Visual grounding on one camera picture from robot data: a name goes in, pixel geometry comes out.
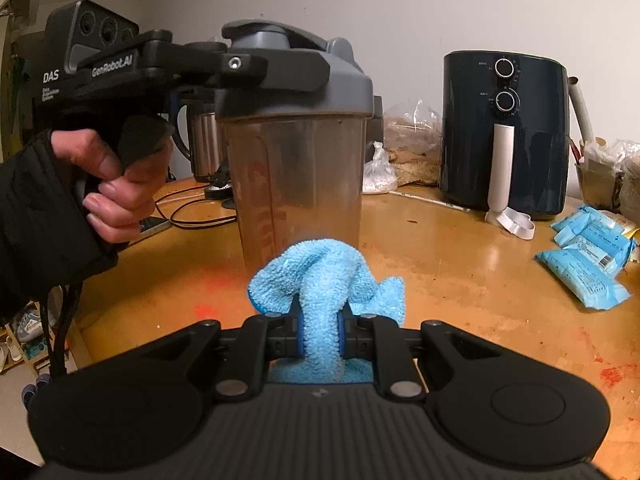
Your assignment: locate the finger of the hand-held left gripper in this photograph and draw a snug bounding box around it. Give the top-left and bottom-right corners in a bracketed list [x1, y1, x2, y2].
[172, 40, 332, 92]

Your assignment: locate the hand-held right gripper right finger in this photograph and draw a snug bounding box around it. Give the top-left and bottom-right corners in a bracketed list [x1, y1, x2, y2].
[337, 307, 501, 403]

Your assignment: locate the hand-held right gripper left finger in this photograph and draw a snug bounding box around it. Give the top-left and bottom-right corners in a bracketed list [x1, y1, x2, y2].
[140, 305, 304, 403]

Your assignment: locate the blue microfiber cloth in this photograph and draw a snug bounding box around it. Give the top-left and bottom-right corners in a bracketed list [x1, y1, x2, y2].
[247, 238, 407, 385]

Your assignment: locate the shaker bottle with grey lid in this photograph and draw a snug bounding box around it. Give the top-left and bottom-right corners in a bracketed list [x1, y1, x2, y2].
[215, 19, 376, 286]

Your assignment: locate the person's left forearm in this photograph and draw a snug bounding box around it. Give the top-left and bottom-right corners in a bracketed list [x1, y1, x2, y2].
[0, 130, 121, 323]

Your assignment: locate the person's left hand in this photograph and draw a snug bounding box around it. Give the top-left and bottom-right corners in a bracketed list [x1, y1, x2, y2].
[50, 129, 169, 246]

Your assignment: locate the steel electric kettle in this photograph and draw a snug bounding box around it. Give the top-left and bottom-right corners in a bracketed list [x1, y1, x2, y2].
[170, 87, 226, 183]

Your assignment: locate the black phone stand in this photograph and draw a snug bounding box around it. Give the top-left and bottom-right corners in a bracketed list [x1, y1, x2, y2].
[204, 172, 237, 211]

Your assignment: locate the small bag of white granules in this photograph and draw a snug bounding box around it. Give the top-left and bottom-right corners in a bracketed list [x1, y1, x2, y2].
[362, 141, 398, 195]

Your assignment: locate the thin pale stick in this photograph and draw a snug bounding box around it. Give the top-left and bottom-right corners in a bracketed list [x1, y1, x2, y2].
[389, 189, 488, 211]

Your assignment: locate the smartphone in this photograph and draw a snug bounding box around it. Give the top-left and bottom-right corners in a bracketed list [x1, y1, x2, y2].
[140, 216, 173, 235]

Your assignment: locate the crumpled bag with brown paper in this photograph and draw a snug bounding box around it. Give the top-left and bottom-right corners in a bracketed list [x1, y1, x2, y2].
[382, 100, 443, 186]

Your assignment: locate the dark blue air fryer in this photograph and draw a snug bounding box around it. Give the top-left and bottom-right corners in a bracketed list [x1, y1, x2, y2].
[439, 50, 571, 221]

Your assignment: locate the blue plastic packet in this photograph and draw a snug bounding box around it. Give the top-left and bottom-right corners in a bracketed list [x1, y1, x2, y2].
[551, 206, 601, 233]
[535, 247, 633, 309]
[562, 215, 637, 277]

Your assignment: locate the grey sneaker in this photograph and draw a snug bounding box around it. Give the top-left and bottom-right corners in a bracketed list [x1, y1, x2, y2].
[17, 309, 45, 343]

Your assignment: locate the wooden shoe rack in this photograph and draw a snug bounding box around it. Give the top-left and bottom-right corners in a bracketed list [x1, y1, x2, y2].
[0, 290, 76, 378]

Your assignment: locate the yellow snack packet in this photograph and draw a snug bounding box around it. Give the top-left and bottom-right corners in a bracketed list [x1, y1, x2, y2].
[620, 215, 640, 263]

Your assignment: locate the white cardboard tube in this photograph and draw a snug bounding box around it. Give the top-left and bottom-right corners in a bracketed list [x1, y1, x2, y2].
[567, 76, 597, 143]

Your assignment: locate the clear plastic food bag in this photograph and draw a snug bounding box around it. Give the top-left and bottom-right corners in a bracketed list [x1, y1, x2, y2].
[582, 137, 640, 211]

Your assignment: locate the long thin black cable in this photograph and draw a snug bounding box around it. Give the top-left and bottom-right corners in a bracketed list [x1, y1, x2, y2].
[155, 187, 238, 231]

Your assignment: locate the white strap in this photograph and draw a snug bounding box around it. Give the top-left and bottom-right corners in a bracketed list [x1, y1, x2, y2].
[485, 205, 536, 240]

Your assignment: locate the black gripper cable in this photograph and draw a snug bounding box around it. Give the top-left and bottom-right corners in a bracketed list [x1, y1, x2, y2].
[47, 280, 83, 376]

